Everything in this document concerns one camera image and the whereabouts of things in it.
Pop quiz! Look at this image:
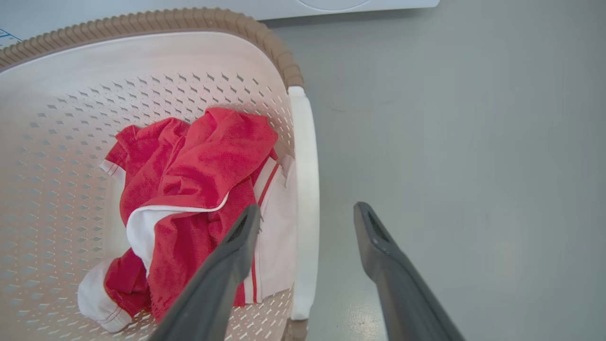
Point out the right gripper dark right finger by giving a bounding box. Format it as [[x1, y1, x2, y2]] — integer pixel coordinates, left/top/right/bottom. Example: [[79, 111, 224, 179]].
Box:
[[353, 201, 467, 341]]

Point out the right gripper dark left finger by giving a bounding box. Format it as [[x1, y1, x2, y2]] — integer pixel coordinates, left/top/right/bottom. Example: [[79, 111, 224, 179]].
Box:
[[147, 204, 261, 341]]

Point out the cream laundry basket brown rim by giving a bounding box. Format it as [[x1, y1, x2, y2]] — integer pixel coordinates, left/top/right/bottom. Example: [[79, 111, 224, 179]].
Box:
[[0, 7, 321, 341]]

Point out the red and white garment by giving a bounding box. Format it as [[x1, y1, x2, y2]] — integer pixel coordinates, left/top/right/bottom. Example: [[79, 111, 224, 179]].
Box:
[[77, 107, 298, 333]]

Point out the white washing machine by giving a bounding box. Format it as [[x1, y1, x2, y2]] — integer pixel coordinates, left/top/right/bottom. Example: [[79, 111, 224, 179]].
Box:
[[0, 0, 441, 48]]

